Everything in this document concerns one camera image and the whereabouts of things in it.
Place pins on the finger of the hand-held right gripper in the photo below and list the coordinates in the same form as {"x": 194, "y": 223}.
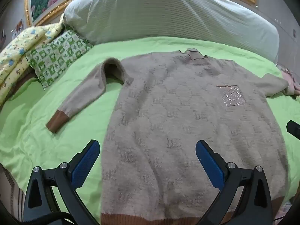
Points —
{"x": 294, "y": 129}

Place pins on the beige knit sweater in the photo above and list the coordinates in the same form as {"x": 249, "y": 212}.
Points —
{"x": 175, "y": 121}

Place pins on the green white checkered pillow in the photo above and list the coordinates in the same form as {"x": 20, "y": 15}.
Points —
{"x": 56, "y": 56}

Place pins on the light green bed sheet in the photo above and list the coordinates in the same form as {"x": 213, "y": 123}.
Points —
{"x": 70, "y": 145}

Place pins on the pink cloth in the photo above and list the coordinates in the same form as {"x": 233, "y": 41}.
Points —
{"x": 293, "y": 84}

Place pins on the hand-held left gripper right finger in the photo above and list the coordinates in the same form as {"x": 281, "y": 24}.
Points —
{"x": 209, "y": 164}

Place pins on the large white ribbed pillow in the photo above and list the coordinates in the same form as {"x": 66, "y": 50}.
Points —
{"x": 164, "y": 11}

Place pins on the brown striped bedding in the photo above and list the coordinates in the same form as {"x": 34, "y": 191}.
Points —
{"x": 13, "y": 192}

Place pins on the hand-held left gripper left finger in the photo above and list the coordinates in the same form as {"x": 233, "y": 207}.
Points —
{"x": 85, "y": 164}

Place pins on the yellow floral blanket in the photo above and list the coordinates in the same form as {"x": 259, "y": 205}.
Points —
{"x": 18, "y": 49}

